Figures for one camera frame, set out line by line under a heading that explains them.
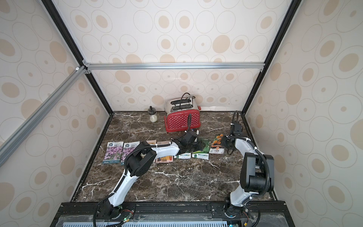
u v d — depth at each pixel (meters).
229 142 0.71
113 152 0.95
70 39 0.78
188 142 0.78
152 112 1.06
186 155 0.94
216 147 0.96
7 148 0.51
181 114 0.96
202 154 0.95
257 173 0.47
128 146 0.97
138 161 0.57
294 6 0.68
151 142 1.04
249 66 0.93
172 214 0.73
